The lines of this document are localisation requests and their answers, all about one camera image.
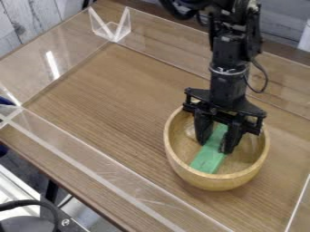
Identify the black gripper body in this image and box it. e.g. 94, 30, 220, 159
183, 65, 266, 135

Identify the black metal bracket with screw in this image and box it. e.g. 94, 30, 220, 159
40, 199, 90, 232

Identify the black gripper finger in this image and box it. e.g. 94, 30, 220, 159
194, 110, 214, 146
220, 116, 245, 154

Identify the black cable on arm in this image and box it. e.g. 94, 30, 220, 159
243, 58, 270, 94

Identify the clear acrylic enclosure wall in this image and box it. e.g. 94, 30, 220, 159
0, 2, 310, 232

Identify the green rectangular block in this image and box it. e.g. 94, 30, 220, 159
190, 124, 227, 174

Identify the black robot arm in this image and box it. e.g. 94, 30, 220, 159
159, 0, 266, 154

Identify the blue object at left edge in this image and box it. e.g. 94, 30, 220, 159
0, 96, 16, 105

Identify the black cable lower left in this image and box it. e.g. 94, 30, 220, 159
0, 198, 59, 232

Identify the black table leg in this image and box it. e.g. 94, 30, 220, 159
45, 180, 59, 203

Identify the wooden brown bowl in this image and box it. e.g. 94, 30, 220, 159
163, 108, 270, 191

